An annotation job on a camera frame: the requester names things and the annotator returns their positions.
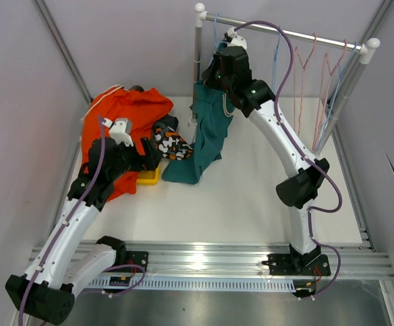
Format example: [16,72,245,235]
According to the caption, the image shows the yellow plastic tray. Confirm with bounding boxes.
[137,166,160,186]

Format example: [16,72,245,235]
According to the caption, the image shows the olive green shorts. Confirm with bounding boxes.
[129,85,145,92]

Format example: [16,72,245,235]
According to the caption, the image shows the black mounting plate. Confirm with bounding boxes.
[113,251,149,274]
[261,253,331,276]

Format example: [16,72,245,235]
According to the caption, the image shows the dark navy shorts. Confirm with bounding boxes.
[154,114,179,131]

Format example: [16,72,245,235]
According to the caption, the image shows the metal clothes rack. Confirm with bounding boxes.
[193,1,394,153]

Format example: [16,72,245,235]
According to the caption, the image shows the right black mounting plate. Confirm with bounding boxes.
[261,253,331,276]

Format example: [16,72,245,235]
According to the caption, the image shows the teal shorts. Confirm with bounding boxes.
[162,80,235,185]

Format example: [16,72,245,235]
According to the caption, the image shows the blue wire hanger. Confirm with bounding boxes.
[312,43,357,152]

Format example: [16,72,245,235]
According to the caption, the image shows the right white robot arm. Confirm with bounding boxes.
[202,46,329,276]

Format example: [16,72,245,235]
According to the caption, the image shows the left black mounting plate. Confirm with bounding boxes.
[113,251,149,274]

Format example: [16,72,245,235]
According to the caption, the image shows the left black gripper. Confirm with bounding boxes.
[108,137,162,181]

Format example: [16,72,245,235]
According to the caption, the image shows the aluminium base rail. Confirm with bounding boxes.
[126,241,394,280]

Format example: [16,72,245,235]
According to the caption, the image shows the slotted cable duct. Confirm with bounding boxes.
[86,276,296,293]

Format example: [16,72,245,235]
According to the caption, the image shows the blue hanger of orange shorts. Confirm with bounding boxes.
[271,34,281,92]

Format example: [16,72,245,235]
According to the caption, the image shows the pink hanger of olive shorts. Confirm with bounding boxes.
[293,33,317,135]

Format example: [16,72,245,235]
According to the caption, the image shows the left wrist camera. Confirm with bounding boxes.
[102,118,134,147]

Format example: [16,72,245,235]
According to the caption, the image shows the blue hanger of teal shorts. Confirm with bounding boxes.
[213,13,225,53]

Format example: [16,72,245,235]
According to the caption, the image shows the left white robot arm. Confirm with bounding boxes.
[5,137,161,325]

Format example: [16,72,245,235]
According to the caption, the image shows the pink hanger of camouflage shorts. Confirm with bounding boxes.
[312,41,347,151]

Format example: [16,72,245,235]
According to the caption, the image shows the orange camouflage pattern shorts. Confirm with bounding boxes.
[152,121,194,160]

